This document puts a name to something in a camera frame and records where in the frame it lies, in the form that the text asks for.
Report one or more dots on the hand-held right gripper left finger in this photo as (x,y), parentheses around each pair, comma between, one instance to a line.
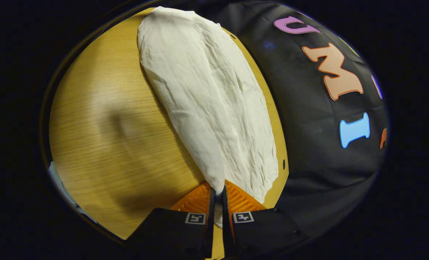
(212,224)

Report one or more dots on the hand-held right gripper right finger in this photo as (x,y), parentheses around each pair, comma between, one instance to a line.
(226,227)

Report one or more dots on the white jeans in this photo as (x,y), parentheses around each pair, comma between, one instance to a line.
(207,101)

